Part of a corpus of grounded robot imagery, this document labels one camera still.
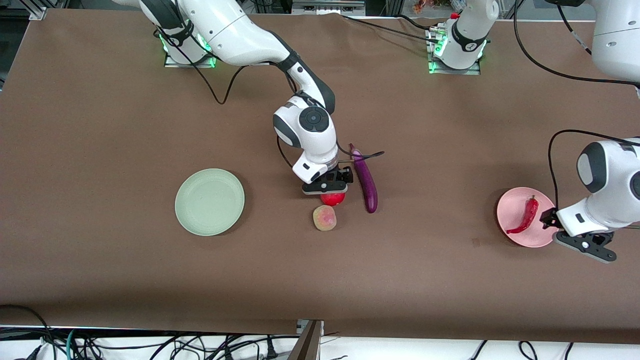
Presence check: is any red chili pepper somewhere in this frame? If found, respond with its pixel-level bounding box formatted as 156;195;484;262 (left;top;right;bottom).
506;195;540;235

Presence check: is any pink yellow peach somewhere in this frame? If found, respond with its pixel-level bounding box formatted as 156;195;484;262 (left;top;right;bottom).
313;204;337;232

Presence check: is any purple eggplant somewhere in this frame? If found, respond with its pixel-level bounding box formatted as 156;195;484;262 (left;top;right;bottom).
348;143;379;214

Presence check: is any pink round plate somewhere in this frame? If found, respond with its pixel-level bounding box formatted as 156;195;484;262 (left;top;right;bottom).
496;187;560;248

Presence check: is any brown table cover cloth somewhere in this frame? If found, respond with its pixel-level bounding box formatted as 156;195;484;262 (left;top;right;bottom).
0;8;640;345

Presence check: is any light green round plate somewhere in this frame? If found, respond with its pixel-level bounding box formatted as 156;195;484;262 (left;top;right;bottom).
174;168;246;237

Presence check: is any grey box device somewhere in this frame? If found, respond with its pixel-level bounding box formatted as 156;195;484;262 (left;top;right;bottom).
291;0;366;16

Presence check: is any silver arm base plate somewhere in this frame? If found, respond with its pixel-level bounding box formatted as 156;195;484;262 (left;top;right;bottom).
428;59;482;76
164;52;217;69

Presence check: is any black cable on cloth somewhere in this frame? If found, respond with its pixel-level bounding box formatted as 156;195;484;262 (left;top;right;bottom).
341;14;441;45

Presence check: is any dark brown post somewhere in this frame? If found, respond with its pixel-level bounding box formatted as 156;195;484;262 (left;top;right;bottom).
287;320;323;360

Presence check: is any black looped floor cable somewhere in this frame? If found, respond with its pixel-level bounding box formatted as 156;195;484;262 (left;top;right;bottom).
0;304;53;360

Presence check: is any aluminium frame profile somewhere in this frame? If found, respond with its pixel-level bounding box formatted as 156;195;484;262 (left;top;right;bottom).
27;0;49;21

